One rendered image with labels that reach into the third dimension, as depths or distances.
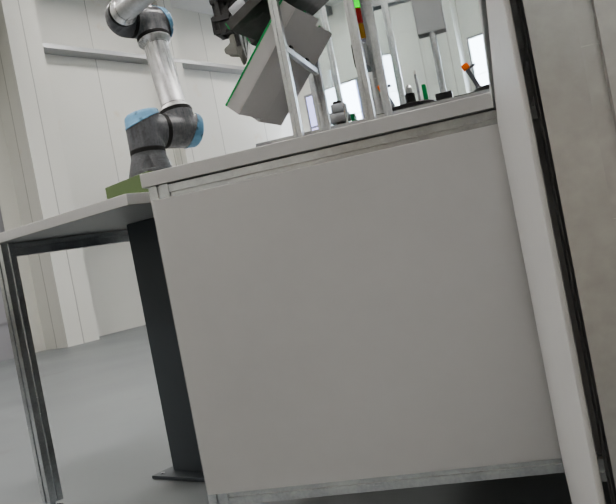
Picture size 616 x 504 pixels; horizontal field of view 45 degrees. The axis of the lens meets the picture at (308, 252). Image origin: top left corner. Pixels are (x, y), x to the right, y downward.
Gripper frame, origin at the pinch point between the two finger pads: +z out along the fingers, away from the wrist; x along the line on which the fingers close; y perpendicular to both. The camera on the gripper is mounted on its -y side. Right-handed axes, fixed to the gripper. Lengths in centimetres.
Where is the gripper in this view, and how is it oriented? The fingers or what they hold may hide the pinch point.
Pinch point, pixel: (245, 59)
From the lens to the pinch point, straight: 229.8
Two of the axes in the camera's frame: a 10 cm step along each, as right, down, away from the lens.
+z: 1.9, 9.8, 0.0
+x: -2.6, 0.5, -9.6
